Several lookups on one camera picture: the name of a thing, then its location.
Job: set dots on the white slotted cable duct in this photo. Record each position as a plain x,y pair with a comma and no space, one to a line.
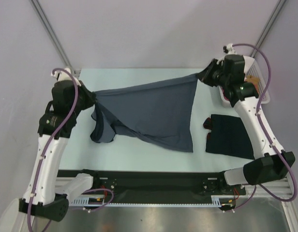
199,201

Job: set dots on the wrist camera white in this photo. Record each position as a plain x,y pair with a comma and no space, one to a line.
229,50
62,75

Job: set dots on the white plastic laundry basket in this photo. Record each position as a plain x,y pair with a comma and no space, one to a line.
251,68

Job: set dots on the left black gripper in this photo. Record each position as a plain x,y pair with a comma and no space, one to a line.
90,95

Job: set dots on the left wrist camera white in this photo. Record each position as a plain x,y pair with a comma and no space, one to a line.
62,75

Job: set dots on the aluminium rail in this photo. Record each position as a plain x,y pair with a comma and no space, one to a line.
279,188

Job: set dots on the aluminium frame post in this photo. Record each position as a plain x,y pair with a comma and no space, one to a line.
37,7
270,22

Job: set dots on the right aluminium frame post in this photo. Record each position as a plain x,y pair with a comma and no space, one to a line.
270,22

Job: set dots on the blue-grey tank top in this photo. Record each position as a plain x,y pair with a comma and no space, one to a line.
158,113

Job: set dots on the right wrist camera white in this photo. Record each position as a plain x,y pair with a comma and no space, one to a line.
229,50

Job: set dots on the navy jersey tank top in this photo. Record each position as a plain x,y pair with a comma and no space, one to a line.
227,136

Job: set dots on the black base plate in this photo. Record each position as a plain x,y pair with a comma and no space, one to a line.
167,185

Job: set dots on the tan cloth in basket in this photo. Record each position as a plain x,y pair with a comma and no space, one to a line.
252,79

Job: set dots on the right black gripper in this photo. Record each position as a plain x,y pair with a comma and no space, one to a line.
204,76

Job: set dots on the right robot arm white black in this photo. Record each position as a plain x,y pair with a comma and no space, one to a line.
271,161

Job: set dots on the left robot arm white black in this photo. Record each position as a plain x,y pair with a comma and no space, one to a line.
42,198

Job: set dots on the left aluminium frame post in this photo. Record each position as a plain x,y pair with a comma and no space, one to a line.
37,7

